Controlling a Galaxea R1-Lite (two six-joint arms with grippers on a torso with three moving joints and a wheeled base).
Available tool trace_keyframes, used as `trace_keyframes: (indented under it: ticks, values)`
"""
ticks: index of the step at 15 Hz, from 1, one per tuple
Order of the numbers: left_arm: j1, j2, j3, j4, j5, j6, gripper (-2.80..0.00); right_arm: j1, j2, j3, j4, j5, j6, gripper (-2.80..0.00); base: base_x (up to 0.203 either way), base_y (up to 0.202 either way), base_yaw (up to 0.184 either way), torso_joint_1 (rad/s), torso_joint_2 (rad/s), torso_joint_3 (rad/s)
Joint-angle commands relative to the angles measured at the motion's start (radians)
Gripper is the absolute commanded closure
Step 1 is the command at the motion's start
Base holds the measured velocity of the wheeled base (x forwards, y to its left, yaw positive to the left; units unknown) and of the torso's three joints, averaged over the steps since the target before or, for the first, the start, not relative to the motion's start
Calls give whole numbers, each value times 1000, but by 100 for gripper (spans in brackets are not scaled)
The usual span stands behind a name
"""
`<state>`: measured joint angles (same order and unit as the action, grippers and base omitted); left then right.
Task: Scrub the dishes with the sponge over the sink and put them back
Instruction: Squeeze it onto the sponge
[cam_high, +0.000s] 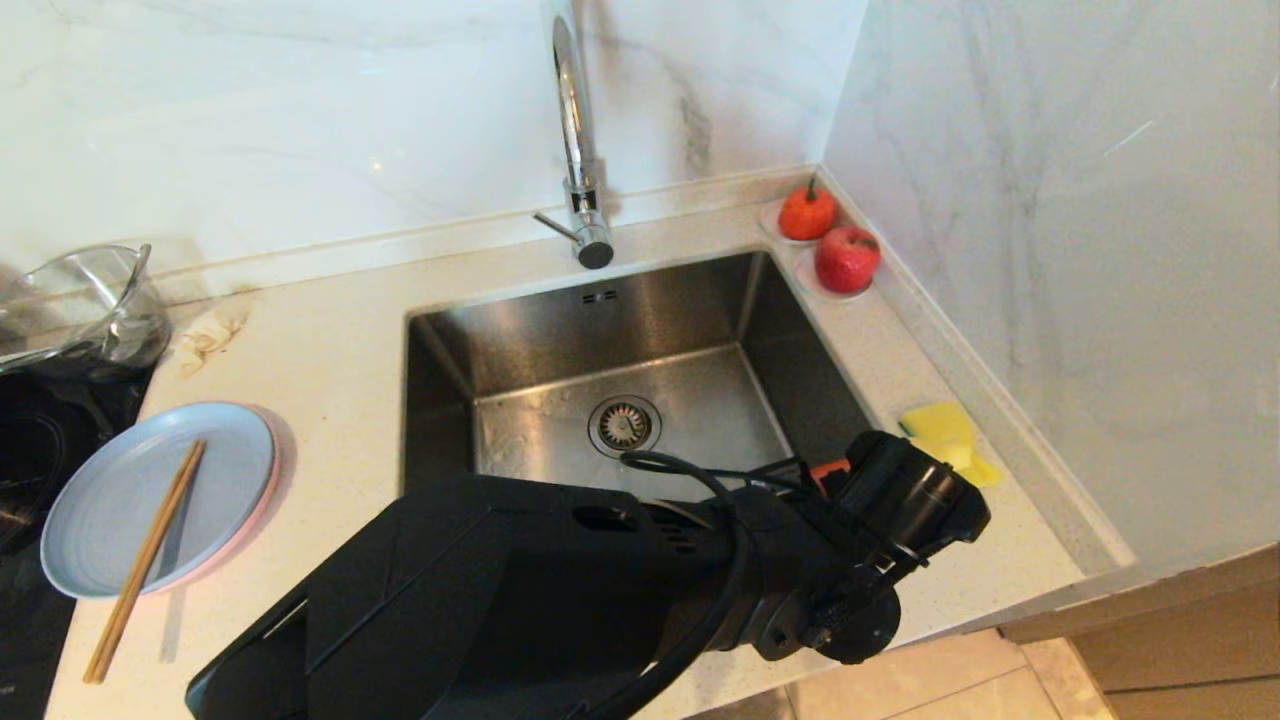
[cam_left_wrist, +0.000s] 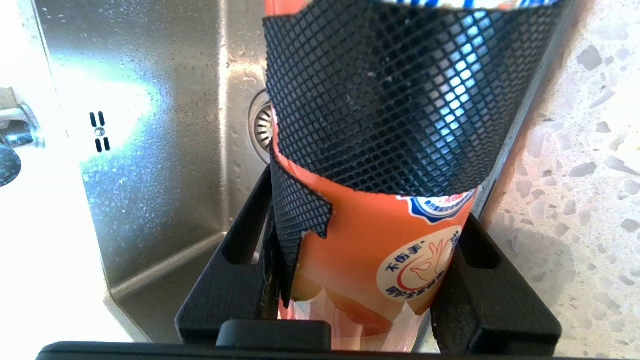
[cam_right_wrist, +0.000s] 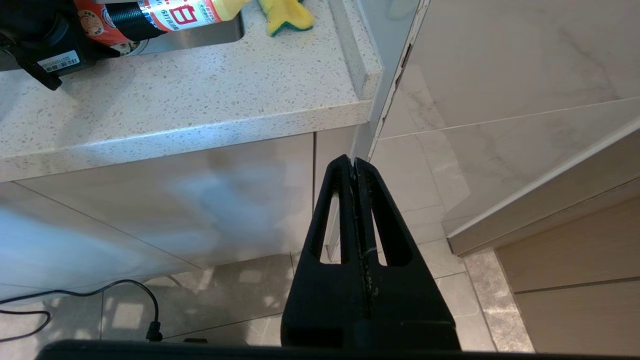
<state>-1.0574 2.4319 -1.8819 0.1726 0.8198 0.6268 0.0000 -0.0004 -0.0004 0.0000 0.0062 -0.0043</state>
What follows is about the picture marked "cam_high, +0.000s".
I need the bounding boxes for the yellow green sponge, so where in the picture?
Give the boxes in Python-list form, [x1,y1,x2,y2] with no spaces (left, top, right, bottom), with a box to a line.
[898,401,1001,489]

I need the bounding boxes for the stainless steel sink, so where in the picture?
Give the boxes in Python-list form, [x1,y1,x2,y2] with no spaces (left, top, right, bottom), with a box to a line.
[400,250,886,501]

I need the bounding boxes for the metal drain strainer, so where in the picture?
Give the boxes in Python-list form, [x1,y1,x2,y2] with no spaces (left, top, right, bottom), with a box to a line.
[587,394,663,461]

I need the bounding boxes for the small white dish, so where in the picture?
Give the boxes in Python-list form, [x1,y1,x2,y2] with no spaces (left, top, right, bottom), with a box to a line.
[792,247,873,302]
[758,198,837,248]

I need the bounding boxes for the red toy apple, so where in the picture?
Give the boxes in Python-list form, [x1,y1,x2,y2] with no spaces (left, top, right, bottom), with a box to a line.
[812,226,881,296]

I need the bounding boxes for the orange toy pumpkin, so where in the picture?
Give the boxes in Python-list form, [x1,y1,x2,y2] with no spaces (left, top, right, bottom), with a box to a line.
[777,178,837,243]

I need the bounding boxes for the wooden cabinet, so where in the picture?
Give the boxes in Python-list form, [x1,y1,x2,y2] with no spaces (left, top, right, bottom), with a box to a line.
[998,540,1280,720]

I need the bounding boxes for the chrome faucet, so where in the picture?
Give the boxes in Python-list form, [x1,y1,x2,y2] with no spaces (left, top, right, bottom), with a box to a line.
[533,0,616,271]

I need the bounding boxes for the pink plate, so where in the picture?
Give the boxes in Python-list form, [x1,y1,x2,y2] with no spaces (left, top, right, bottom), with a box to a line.
[150,420,283,595]

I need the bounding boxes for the crumpled beige rag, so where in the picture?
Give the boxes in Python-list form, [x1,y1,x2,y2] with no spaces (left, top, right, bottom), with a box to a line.
[178,305,251,379]

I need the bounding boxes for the light blue plate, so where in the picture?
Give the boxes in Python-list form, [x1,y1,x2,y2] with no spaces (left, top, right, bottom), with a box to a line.
[40,402,276,599]

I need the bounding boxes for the clear glass bowl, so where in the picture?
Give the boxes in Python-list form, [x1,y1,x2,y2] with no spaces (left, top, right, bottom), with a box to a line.
[0,245,173,377]

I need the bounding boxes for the black induction cooktop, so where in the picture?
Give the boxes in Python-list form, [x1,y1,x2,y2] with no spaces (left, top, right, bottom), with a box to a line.
[0,355,157,720]

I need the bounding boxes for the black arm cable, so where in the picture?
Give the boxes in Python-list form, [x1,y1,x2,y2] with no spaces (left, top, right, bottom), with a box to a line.
[600,450,851,720]

